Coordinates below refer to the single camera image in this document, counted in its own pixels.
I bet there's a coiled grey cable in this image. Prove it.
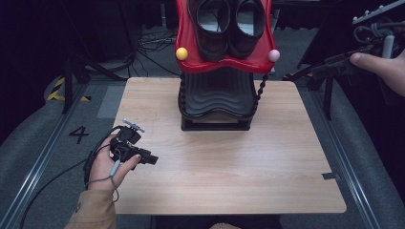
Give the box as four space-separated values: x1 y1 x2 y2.
352 19 405 44

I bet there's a black tape strip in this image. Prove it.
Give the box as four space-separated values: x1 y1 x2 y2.
320 172 342 181

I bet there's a bundle of floor cables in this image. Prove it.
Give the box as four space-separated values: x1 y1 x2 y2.
125 29 181 78

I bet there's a black leather shoe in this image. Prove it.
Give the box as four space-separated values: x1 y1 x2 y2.
186 0 232 63
227 0 266 60

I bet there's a black cable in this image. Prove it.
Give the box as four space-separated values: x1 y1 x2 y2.
19 125 126 229

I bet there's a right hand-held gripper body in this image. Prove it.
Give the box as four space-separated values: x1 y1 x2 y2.
309 0 405 81

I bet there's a red and black shoe rack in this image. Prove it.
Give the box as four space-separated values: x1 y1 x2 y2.
174 0 282 132

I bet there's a person's left hand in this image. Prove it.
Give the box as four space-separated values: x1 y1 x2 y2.
87 133 142 193

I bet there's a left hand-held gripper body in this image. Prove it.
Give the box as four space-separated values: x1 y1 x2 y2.
109 118 151 167

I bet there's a black metal stand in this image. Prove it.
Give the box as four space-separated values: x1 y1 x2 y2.
60 52 127 115
282 65 335 121

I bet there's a person's right hand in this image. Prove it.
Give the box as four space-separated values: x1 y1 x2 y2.
349 49 405 97

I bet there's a yellow and black floor tape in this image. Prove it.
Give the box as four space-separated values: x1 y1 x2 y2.
46 76 93 103

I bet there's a person's tan jacket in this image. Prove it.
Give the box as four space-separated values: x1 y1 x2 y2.
63 188 117 229

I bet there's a metal floor rail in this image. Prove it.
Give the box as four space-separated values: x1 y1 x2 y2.
304 85 383 229
0 81 91 229

